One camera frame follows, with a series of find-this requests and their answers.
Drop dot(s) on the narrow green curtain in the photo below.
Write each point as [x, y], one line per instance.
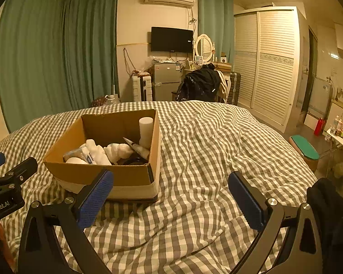
[216, 20]

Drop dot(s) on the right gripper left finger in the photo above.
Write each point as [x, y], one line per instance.
[91, 198]

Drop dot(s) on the dark hard suitcase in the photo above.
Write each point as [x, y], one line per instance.
[235, 79]

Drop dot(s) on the silver tube with white cap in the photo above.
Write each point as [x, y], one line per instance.
[140, 150]

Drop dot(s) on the silver small fridge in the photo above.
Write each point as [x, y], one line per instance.
[166, 79]

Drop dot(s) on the white knitted cloth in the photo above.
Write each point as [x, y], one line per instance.
[115, 152]

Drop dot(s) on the white light bulb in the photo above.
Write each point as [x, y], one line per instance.
[76, 160]

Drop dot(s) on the large green curtain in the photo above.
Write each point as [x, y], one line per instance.
[55, 56]

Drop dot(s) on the brown cardboard box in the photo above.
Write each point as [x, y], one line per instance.
[139, 183]

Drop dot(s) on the green topped stool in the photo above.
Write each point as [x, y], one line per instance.
[306, 150]

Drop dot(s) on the oval white vanity mirror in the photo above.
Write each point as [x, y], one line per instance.
[204, 50]

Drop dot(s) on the clear water jug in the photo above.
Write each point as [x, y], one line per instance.
[112, 99]

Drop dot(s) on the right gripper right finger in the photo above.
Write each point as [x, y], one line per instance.
[250, 201]

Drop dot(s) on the white suitcase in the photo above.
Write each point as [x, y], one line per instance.
[142, 88]

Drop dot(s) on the red fire extinguisher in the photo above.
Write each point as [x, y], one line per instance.
[319, 127]

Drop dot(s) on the light blue tissue pack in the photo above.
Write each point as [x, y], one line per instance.
[92, 153]

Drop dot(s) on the grey white checked duvet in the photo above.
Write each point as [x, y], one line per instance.
[195, 226]

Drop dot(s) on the black item in box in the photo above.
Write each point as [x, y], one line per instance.
[134, 159]

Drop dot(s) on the cluttered side shelf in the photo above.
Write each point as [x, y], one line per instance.
[334, 124]

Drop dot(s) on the white louvered wardrobe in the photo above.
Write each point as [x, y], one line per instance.
[269, 49]

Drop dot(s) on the black wall television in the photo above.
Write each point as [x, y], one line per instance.
[171, 40]

